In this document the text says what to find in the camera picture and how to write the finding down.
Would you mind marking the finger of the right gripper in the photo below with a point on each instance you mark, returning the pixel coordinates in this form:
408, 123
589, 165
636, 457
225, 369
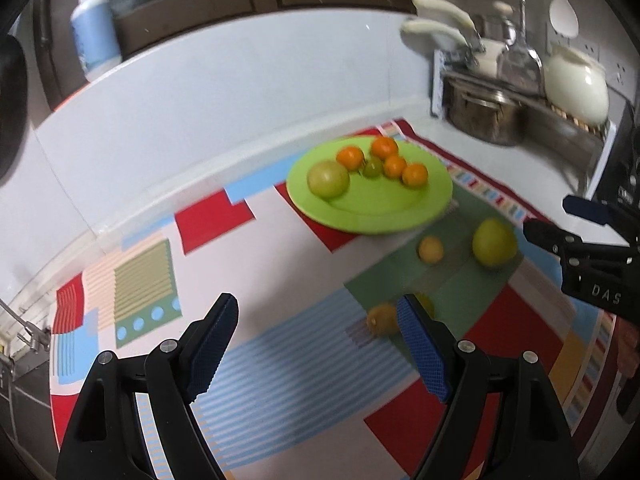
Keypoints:
564, 245
587, 209

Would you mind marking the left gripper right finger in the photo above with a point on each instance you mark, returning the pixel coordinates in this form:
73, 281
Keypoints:
531, 437

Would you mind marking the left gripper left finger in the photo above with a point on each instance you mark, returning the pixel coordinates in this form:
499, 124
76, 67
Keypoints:
104, 438

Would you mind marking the green apple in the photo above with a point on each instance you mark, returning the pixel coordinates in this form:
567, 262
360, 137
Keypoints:
328, 179
494, 244

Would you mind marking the small orange tangerine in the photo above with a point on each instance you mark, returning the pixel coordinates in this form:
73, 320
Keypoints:
393, 167

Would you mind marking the green tangerine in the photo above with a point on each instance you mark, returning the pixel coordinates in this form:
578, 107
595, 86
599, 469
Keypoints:
372, 168

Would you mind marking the white metal pot shelf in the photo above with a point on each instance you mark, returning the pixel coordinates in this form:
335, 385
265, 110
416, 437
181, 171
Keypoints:
582, 146

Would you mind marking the white ceramic pot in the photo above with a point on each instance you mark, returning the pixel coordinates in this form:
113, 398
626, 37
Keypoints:
575, 83

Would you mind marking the small yellow-brown fruit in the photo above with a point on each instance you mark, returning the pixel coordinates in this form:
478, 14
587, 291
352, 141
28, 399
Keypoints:
431, 250

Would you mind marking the stainless steel stockpot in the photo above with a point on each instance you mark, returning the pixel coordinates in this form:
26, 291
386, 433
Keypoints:
485, 114

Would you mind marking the metal spatula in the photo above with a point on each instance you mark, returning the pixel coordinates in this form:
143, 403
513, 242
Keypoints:
519, 65

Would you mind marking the green plate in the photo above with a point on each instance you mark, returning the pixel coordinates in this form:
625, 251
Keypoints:
371, 206

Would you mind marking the white rice paddle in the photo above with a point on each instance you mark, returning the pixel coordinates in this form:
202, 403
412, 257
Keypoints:
563, 19

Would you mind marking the steel pot with lid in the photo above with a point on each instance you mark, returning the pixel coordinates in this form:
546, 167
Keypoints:
496, 31

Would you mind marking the colourful patchwork table cloth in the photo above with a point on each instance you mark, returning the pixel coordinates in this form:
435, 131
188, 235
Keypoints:
304, 391

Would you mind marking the blue white soap dispenser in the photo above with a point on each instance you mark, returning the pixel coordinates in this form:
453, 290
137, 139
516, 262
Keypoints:
95, 38

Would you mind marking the lower cream pan handle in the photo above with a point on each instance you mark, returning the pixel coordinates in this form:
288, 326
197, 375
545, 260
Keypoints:
446, 37

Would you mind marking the cream pan handle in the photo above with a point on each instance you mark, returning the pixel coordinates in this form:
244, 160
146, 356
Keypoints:
454, 17
446, 37

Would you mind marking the upper cream pan handle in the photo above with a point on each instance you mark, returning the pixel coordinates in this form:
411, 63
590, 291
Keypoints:
454, 17

